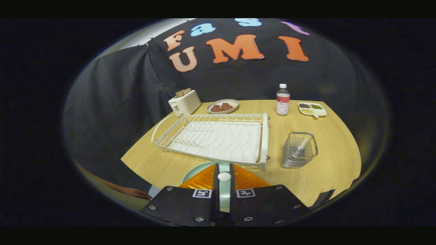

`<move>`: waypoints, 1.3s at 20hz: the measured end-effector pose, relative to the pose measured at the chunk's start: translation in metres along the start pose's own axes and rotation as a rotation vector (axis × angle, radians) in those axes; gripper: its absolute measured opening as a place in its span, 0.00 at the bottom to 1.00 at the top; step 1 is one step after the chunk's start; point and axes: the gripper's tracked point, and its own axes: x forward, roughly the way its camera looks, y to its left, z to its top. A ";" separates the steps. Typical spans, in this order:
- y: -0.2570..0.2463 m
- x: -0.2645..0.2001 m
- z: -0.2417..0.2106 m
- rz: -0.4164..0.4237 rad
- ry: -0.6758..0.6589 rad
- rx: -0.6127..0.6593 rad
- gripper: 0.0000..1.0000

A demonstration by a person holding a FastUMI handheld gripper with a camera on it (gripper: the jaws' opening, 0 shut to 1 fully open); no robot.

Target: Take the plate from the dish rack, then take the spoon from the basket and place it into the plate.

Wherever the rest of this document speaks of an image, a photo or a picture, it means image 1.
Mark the white divided tray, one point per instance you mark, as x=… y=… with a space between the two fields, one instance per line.
x=322 y=112

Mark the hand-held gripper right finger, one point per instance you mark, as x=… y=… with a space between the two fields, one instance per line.
x=265 y=207

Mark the light green plate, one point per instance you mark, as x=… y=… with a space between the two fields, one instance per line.
x=199 y=170

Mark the clear bottle with red label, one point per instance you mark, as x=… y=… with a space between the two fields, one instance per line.
x=282 y=102

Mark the white dish rack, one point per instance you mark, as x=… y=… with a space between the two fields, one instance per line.
x=221 y=139

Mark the green bean pile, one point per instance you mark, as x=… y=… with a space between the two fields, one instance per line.
x=316 y=106

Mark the beige oval dish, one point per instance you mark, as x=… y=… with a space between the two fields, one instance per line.
x=223 y=101

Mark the brown meat piece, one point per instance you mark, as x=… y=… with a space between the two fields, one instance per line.
x=227 y=106
x=216 y=108

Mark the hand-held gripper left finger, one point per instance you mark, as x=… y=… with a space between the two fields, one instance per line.
x=180 y=207

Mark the white toaster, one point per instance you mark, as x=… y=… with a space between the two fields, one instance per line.
x=185 y=103

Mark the dark bean pile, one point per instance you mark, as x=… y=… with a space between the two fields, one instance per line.
x=304 y=105

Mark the yellow bean pile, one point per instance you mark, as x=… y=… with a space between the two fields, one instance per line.
x=307 y=111

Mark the brown toast slice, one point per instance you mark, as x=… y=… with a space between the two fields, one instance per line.
x=183 y=92

